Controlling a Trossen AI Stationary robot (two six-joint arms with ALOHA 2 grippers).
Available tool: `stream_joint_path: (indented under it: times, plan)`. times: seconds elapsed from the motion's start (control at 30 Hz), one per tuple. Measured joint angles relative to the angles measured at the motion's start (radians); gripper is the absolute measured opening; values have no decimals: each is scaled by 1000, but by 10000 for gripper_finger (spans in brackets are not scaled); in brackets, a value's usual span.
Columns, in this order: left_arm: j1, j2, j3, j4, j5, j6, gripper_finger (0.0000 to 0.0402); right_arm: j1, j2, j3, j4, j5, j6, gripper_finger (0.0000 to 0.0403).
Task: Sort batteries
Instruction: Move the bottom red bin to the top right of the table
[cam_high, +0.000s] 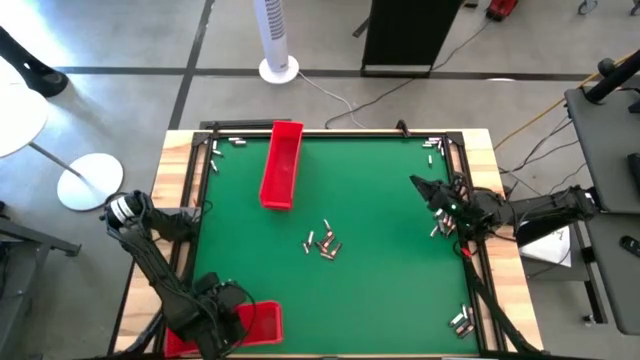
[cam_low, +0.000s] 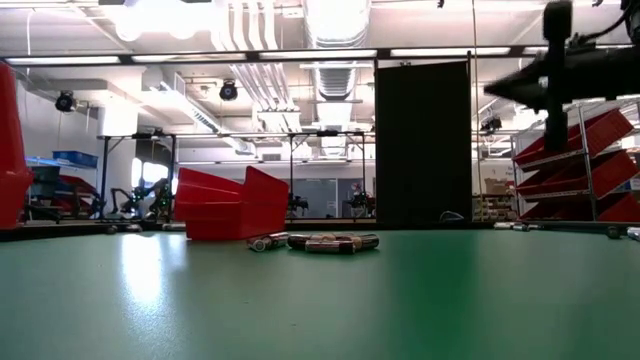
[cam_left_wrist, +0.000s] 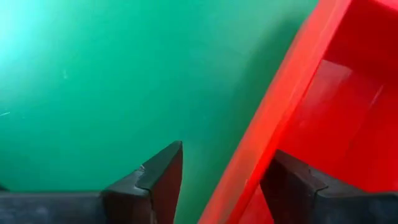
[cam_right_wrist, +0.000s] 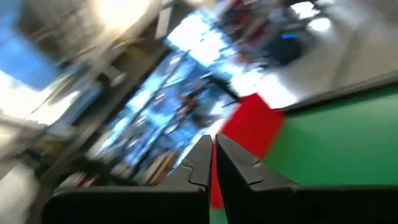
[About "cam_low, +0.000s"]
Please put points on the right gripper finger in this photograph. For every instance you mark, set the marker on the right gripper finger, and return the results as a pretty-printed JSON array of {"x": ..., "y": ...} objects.
[{"x": 520, "y": 87}]

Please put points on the copper and black battery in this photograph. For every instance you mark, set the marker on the copper and black battery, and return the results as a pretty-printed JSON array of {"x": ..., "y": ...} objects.
[
  {"x": 327, "y": 247},
  {"x": 299, "y": 241},
  {"x": 367, "y": 241},
  {"x": 330, "y": 236}
]

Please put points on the black background robot arm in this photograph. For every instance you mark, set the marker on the black background robot arm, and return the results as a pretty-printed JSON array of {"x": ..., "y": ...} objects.
[
  {"x": 297, "y": 205},
  {"x": 361, "y": 202},
  {"x": 161, "y": 200},
  {"x": 125, "y": 202}
]

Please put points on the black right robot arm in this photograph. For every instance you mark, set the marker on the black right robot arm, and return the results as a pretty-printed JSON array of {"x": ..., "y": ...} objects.
[{"x": 610, "y": 70}]

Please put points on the red shelf bin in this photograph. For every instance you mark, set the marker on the red shelf bin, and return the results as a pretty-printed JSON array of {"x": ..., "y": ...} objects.
[
  {"x": 622, "y": 210},
  {"x": 610, "y": 172},
  {"x": 600, "y": 132}
]

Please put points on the cardboard box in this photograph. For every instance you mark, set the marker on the cardboard box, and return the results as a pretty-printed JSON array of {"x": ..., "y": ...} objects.
[{"x": 496, "y": 186}]

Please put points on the black divider panel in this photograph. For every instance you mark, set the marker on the black divider panel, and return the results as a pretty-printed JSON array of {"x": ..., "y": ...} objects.
[{"x": 422, "y": 150}]

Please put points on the green table mat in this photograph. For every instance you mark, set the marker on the green table mat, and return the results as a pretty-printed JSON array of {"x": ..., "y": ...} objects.
[{"x": 320, "y": 300}]

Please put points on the red storage bin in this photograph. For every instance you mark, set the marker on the red storage bin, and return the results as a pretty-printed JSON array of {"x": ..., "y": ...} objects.
[{"x": 82, "y": 186}]

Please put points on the blue storage bin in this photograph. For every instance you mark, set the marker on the blue storage bin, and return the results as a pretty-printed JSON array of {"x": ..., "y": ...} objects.
[{"x": 75, "y": 159}]

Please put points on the dark cart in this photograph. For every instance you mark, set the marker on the dark cart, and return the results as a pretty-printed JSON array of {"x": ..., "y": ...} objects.
[{"x": 47, "y": 175}]

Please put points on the black camera on stand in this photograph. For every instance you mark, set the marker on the black camera on stand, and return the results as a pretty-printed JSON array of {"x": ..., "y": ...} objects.
[{"x": 491, "y": 124}]

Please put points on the silver ventilation duct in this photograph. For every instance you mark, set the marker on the silver ventilation duct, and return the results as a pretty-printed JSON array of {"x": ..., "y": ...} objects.
[{"x": 335, "y": 80}]

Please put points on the black rig frame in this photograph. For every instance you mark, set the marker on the black rig frame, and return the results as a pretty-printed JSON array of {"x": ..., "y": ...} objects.
[
  {"x": 103, "y": 175},
  {"x": 291, "y": 170}
]

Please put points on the black ceiling camera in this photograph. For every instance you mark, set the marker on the black ceiling camera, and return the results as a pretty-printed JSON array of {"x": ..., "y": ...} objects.
[
  {"x": 228, "y": 91},
  {"x": 65, "y": 101}
]

